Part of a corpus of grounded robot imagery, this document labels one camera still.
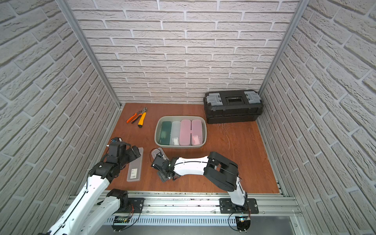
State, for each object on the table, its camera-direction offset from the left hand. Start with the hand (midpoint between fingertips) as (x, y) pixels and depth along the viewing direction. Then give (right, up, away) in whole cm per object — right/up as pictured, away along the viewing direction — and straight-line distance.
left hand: (133, 149), depth 81 cm
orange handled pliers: (-9, +21, +33) cm, 40 cm away
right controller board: (+59, -35, -10) cm, 69 cm away
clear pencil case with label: (+21, +7, +20) cm, 30 cm away
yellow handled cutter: (-6, +16, +29) cm, 33 cm away
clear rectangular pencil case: (0, -12, +3) cm, 12 cm away
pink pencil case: (+28, +7, +21) cm, 36 cm away
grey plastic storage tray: (+9, +12, +20) cm, 25 cm away
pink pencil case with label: (+37, +7, +17) cm, 41 cm away
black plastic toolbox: (+61, +26, +18) cm, 69 cm away
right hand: (+19, -15, +6) cm, 25 cm away
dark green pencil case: (+14, +7, +20) cm, 26 cm away
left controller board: (-3, -34, -8) cm, 35 cm away
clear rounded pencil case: (+9, -4, +11) cm, 15 cm away
